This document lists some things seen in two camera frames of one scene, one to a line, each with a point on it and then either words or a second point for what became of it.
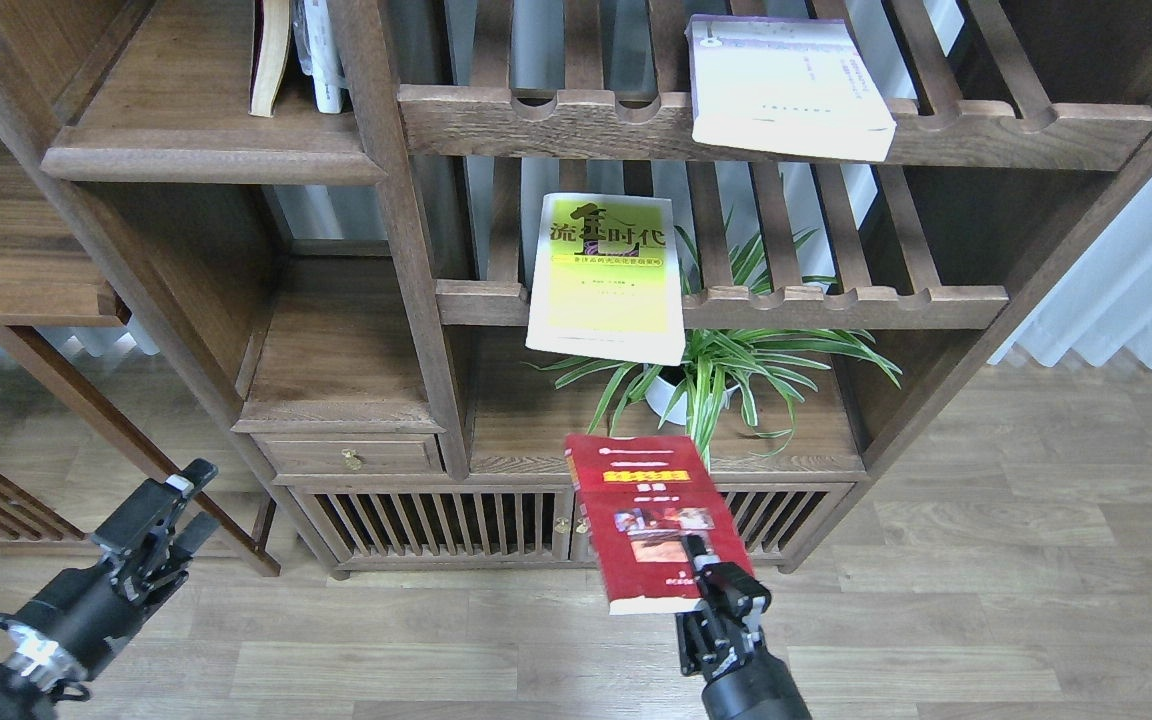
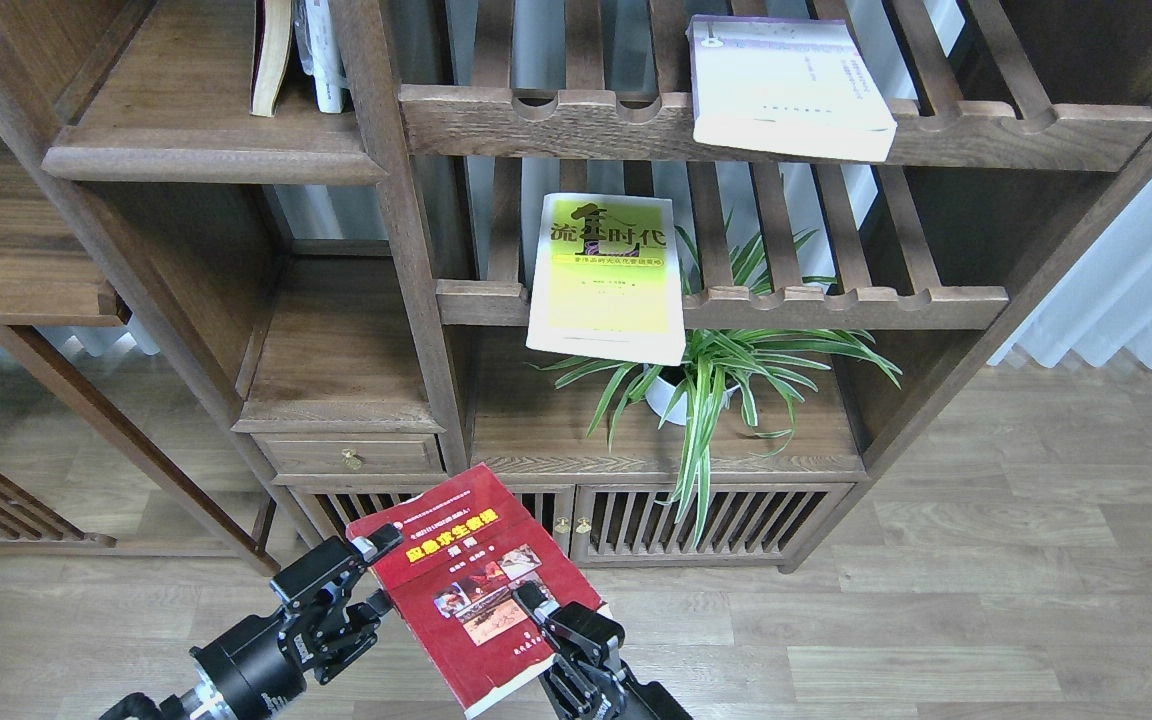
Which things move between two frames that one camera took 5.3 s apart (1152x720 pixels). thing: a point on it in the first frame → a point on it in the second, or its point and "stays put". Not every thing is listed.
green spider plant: (720, 363) stays put
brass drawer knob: (350, 460) stays put
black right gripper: (742, 680) → (610, 691)
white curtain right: (1148, 284) stays put
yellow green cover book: (605, 280) stays put
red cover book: (640, 495) → (455, 572)
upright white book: (324, 57) stays put
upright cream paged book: (271, 47) stays put
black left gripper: (77, 621) → (255, 666)
